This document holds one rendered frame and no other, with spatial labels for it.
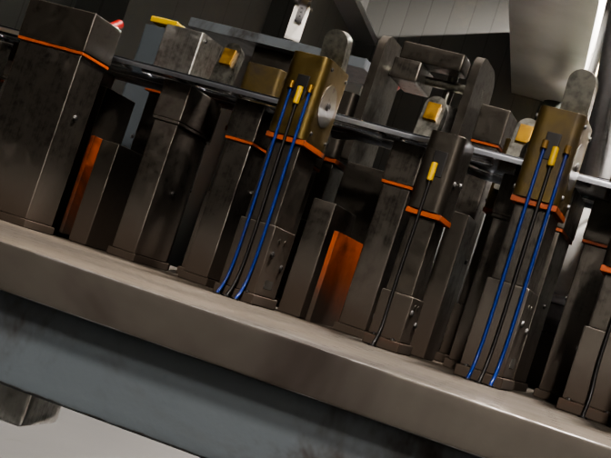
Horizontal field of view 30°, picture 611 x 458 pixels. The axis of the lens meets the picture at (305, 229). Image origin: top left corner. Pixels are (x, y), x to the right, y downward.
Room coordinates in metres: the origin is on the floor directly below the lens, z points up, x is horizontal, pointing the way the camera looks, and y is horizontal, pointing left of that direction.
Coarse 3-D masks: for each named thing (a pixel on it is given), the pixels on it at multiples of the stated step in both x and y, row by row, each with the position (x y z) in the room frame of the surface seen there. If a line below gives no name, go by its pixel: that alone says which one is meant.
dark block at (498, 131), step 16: (480, 112) 1.84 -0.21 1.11; (496, 112) 1.83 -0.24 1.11; (480, 128) 1.84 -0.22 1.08; (496, 128) 1.83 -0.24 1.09; (512, 128) 1.87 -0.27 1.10; (480, 144) 1.84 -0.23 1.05; (496, 144) 1.83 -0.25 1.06; (464, 192) 1.84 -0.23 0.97; (480, 192) 1.83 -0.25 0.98; (464, 208) 1.84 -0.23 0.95; (480, 208) 1.85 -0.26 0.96; (480, 224) 1.88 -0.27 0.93; (464, 272) 1.87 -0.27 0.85; (448, 320) 1.87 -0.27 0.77
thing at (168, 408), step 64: (0, 320) 1.00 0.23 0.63; (64, 320) 0.98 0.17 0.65; (0, 384) 1.27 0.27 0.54; (64, 384) 0.98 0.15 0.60; (128, 384) 0.97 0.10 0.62; (192, 384) 0.96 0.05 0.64; (256, 384) 0.95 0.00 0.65; (192, 448) 0.95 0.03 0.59; (256, 448) 0.94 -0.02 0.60; (320, 448) 0.93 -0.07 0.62; (384, 448) 0.92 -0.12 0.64; (448, 448) 0.91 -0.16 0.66
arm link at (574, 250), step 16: (608, 16) 2.10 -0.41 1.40; (608, 32) 2.08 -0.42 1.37; (608, 48) 2.07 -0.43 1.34; (608, 64) 2.07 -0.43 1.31; (608, 80) 2.06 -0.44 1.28; (608, 96) 2.06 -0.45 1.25; (592, 112) 2.09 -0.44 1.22; (608, 112) 2.06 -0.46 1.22; (592, 128) 2.08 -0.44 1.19; (608, 128) 2.06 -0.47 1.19; (592, 144) 2.08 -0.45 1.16; (608, 144) 2.06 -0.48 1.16; (592, 160) 2.07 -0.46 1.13; (608, 160) 2.06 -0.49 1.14; (608, 176) 2.06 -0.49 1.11; (576, 240) 2.01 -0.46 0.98; (576, 256) 2.01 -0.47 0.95; (560, 272) 2.06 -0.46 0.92; (560, 288) 2.11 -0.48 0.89
